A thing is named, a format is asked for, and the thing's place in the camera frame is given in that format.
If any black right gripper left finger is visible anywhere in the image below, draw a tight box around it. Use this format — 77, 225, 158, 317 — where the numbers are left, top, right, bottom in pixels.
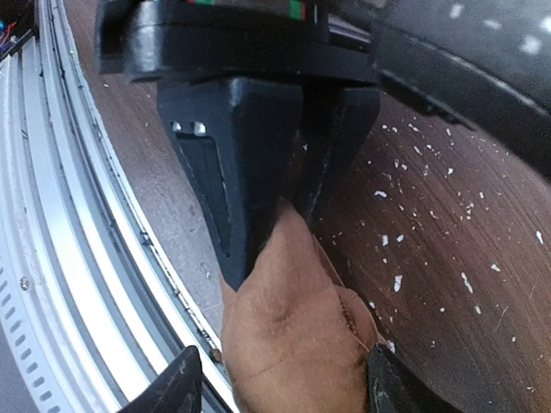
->
119, 346, 202, 413

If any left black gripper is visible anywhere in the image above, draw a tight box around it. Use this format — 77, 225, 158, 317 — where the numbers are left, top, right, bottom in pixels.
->
94, 1, 377, 290

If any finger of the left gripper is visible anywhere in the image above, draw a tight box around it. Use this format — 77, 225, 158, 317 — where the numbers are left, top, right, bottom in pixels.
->
294, 83, 381, 224

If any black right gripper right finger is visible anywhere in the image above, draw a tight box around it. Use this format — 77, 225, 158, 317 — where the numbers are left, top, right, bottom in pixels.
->
368, 344, 460, 413

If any brown underwear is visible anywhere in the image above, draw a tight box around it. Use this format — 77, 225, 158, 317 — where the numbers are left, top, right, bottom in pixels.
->
220, 200, 385, 412

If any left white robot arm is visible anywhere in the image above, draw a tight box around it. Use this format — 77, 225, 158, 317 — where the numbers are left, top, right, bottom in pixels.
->
95, 1, 550, 412

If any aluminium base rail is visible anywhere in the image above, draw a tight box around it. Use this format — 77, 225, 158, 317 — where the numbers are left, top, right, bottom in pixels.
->
1, 1, 236, 412

